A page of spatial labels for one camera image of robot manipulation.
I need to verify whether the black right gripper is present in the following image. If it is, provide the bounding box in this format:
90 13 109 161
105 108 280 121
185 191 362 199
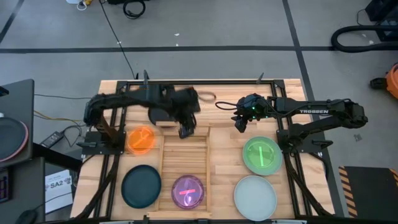
231 93 272 134

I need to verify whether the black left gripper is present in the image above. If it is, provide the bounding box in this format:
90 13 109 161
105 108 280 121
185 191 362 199
172 88 201 139

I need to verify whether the black plate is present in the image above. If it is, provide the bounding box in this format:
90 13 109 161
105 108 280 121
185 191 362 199
147 105 183 127

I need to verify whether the light green plate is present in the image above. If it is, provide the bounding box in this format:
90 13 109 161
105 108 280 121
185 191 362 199
242 136 284 177

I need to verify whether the dark teal plate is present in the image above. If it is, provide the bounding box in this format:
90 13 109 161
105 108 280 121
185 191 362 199
121 164 163 210

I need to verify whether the light grey plate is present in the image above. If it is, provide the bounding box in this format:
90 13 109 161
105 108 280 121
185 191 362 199
233 174 278 222

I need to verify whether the wooden slatted shelf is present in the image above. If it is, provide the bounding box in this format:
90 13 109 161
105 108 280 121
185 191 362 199
146 120 213 219

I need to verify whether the orange transparent plate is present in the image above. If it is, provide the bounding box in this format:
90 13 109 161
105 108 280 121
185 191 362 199
125 124 157 156

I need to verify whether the purple transparent plate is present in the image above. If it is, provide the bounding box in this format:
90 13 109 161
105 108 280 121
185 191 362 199
170 174 205 210

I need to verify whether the black power adapter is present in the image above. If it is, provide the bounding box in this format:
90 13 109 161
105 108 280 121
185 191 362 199
39 131 65 149

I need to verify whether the hazard striped black mat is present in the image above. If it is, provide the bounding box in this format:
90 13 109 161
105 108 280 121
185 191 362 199
338 165 398 219

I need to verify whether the white printed paper sheet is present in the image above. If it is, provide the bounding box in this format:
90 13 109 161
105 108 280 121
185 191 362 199
44 169 74 215

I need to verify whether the orange vacuum cleaner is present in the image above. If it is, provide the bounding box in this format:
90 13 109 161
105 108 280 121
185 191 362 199
369 63 398 101

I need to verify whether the black side table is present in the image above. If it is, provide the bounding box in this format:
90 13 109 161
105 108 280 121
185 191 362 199
0 78 35 170

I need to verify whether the dark plate with pink rim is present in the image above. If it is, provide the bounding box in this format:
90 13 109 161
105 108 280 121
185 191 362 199
0 116 30 163

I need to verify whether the black floor equipment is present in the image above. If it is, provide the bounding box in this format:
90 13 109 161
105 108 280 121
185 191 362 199
364 0 398 23

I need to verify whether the black computer mouse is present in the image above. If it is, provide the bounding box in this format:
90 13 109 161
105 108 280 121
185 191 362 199
14 208 39 224

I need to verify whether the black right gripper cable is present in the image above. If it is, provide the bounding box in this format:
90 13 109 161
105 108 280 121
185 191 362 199
215 100 241 112

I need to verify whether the long black floor cable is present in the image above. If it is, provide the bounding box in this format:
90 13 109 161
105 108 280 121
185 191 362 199
98 0 138 79

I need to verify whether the coiled black floor cable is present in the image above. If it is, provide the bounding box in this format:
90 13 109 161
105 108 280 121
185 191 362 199
122 0 147 20

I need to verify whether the yellow cable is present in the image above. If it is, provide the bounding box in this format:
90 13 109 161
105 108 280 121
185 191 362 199
33 110 85 123

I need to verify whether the black vacuum hose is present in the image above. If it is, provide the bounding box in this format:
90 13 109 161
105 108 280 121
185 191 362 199
330 24 398 54

